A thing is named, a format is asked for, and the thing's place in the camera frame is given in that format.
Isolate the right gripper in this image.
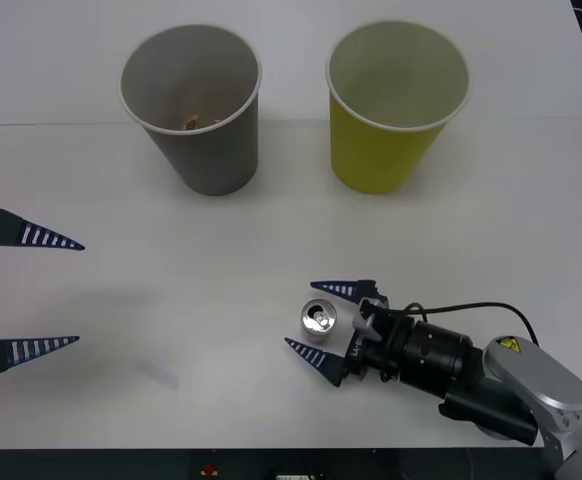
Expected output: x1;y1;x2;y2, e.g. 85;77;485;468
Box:
284;278;398;389

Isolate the silver drink can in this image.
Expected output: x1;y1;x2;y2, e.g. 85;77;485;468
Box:
299;298;340;344

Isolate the yellow-green plastic waste bin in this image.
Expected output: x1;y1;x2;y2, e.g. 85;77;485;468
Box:
325;19;472;196

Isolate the grey plastic waste bin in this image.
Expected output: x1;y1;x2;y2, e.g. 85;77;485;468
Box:
117;23;264;197

